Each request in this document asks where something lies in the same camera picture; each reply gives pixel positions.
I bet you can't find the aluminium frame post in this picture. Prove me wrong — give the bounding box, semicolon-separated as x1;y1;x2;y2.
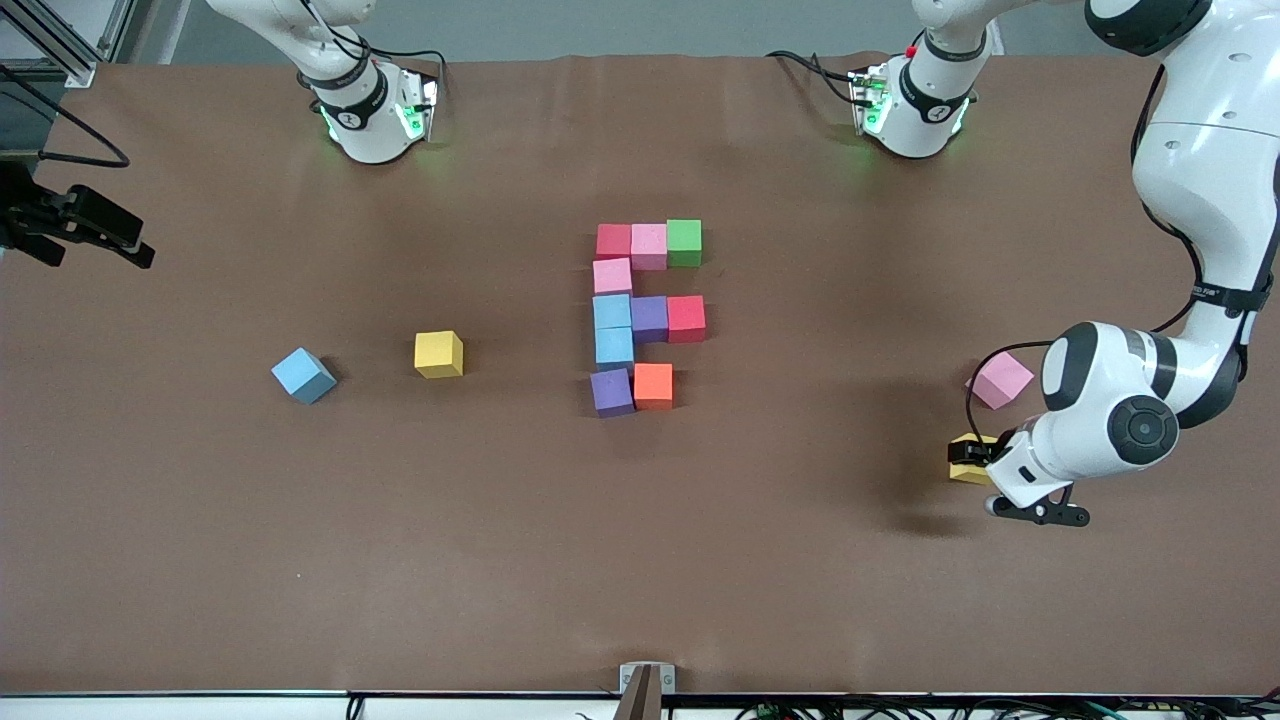
0;0;136;89

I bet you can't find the black cable bundle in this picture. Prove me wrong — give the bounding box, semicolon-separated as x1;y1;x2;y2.
345;695;1280;720

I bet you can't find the brown table mat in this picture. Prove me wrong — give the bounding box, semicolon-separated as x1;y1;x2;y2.
0;50;1280;698

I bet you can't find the yellow foam cube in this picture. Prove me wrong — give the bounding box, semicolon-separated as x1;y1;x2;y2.
414;330;465;380
948;432;1001;487

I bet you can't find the purple foam cube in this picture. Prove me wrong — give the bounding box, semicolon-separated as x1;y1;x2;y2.
589;367;637;420
631;295;670;345

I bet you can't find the green foam cube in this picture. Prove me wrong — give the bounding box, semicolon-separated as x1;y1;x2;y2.
666;219;703;269

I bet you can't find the grey metal camera bracket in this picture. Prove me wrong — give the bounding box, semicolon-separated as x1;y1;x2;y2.
612;662;678;720

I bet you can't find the orange foam cube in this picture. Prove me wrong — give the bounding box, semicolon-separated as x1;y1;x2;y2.
633;362;675;412

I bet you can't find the white table edge rail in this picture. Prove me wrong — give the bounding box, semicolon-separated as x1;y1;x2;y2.
0;688;1280;720

